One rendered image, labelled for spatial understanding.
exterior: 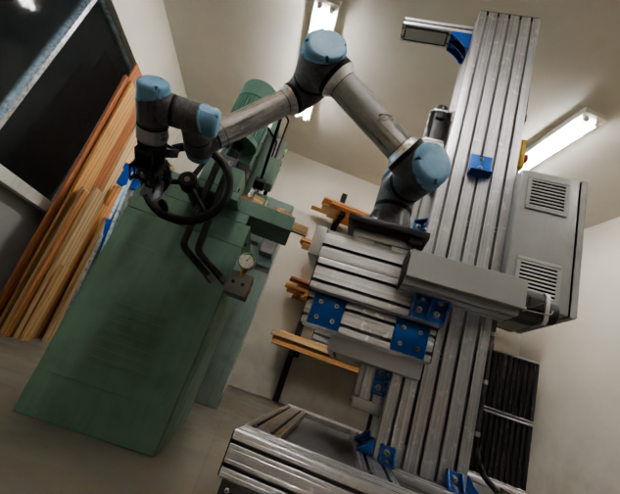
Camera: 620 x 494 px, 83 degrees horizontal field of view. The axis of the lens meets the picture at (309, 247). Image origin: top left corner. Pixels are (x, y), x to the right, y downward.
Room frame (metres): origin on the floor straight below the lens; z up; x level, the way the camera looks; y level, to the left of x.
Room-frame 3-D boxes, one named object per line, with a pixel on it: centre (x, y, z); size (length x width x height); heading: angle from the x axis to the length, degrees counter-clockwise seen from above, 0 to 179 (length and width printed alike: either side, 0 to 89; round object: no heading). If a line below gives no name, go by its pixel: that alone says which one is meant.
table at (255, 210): (1.29, 0.39, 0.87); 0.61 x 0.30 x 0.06; 94
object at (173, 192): (1.34, 0.46, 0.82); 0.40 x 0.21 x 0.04; 94
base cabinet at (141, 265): (1.52, 0.47, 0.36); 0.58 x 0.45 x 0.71; 4
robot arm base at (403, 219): (0.97, -0.20, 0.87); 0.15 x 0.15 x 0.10
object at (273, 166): (1.62, 0.32, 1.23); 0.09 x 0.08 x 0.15; 4
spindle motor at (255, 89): (1.40, 0.46, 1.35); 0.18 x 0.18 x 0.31
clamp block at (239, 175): (1.21, 0.39, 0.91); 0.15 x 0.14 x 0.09; 94
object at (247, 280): (1.27, 0.19, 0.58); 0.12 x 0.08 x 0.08; 4
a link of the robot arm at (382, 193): (0.96, -0.21, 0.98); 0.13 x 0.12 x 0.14; 9
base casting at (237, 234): (1.52, 0.47, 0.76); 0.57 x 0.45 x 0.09; 4
